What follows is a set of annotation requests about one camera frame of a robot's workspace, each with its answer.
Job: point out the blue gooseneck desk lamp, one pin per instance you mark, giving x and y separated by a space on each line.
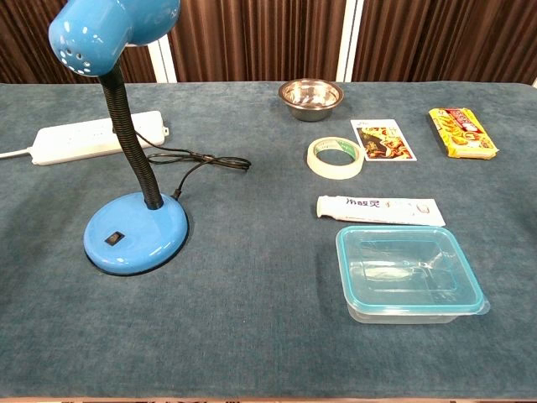
134 235

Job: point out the roll of clear tape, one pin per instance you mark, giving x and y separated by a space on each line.
312 158

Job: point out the blue-grey table cloth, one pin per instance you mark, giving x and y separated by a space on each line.
251 273

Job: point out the white toothpaste tube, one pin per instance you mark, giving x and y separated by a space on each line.
377 210

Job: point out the stainless steel bowl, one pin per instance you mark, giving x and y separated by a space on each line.
311 99

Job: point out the white picture card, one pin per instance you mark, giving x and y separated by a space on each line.
394 140

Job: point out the clear plastic container teal lid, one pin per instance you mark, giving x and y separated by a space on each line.
407 273

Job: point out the brown pleated curtain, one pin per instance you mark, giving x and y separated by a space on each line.
260 40

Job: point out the white power strip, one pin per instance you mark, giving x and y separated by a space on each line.
75 142

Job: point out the yellow snack packet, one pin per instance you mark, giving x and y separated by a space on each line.
461 132

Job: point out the white vertical post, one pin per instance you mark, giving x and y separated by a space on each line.
351 40
161 61

